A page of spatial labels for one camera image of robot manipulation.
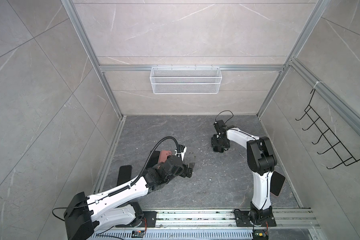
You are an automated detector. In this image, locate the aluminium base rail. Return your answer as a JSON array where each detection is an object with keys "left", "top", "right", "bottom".
[{"left": 90, "top": 209, "right": 326, "bottom": 240}]

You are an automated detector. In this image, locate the black wire hook rack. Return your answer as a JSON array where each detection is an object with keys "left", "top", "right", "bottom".
[{"left": 295, "top": 89, "right": 360, "bottom": 170}]

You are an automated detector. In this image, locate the phone with black screen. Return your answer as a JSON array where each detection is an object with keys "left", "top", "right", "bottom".
[{"left": 117, "top": 165, "right": 133, "bottom": 187}]

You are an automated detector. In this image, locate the black phone near right wall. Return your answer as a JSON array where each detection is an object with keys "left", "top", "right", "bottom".
[{"left": 270, "top": 171, "right": 286, "bottom": 197}]

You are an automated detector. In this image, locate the pink phone case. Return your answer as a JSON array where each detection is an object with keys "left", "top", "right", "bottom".
[{"left": 157, "top": 150, "right": 172, "bottom": 169}]

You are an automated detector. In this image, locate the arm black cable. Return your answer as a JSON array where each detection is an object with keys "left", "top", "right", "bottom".
[
  {"left": 131, "top": 136, "right": 181, "bottom": 187},
  {"left": 214, "top": 110, "right": 235, "bottom": 125}
]

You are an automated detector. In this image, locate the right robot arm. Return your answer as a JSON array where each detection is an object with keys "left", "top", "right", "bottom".
[{"left": 211, "top": 120, "right": 277, "bottom": 226}]

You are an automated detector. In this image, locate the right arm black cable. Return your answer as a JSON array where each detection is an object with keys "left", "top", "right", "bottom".
[{"left": 214, "top": 110, "right": 235, "bottom": 125}]

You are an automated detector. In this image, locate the black phone near left wall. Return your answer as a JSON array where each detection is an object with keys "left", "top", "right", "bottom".
[{"left": 147, "top": 151, "right": 160, "bottom": 169}]

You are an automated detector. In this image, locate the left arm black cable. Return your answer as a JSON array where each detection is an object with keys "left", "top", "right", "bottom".
[{"left": 131, "top": 136, "right": 181, "bottom": 187}]

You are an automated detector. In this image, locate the black phone wall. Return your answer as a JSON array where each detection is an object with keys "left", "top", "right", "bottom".
[
  {"left": 147, "top": 151, "right": 160, "bottom": 169},
  {"left": 270, "top": 171, "right": 286, "bottom": 197}
]

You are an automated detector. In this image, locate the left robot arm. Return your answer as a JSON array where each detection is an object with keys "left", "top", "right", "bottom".
[{"left": 64, "top": 156, "right": 195, "bottom": 240}]

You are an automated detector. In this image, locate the white wire mesh basket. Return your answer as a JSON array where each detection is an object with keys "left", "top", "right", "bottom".
[{"left": 150, "top": 67, "right": 223, "bottom": 95}]

